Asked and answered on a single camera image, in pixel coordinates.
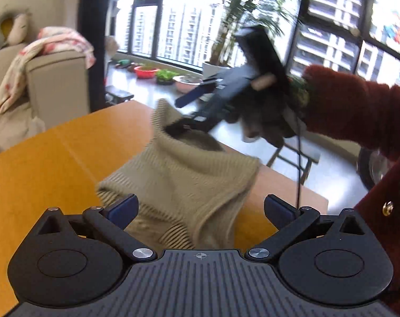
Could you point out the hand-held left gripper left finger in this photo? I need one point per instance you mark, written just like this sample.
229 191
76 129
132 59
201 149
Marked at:
122 208

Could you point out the green seedling tray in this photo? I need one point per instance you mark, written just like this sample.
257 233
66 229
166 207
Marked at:
167 75

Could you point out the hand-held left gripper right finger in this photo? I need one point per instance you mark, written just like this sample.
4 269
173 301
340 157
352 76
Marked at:
279 208

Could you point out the pink plastic basin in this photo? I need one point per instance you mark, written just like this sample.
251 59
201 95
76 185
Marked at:
186 83

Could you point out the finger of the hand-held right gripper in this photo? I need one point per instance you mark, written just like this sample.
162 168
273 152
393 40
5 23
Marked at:
190 123
193 96

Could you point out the black low floor stand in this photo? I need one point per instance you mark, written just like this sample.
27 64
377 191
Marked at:
118 95

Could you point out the person's right hand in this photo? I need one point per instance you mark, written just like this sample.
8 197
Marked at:
266 119

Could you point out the beige knitted sweater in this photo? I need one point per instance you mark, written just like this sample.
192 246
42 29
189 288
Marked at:
193 178

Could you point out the folding stool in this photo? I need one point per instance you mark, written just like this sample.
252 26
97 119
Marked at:
297 157

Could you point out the person's right forearm red sleeve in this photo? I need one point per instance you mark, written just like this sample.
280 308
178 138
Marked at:
351 105

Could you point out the beige plush pillow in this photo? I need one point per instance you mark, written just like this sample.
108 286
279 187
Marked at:
17 28

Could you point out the person's red coat body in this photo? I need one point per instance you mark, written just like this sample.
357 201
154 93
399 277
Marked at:
389 237

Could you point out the floral pink blanket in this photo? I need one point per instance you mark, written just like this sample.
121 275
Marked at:
25 62

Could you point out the potted palm plant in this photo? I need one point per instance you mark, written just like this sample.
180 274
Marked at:
243 16

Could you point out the black window frame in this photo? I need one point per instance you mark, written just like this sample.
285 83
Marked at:
361 23

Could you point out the black door frame post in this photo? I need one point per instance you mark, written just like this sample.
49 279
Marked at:
92 43

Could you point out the beige sofa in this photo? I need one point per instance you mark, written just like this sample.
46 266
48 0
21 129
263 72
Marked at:
51 79

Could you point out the dark round wheel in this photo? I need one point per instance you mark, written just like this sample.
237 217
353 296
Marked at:
368 168

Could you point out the red plastic basin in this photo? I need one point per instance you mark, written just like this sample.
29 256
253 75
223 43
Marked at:
146 72

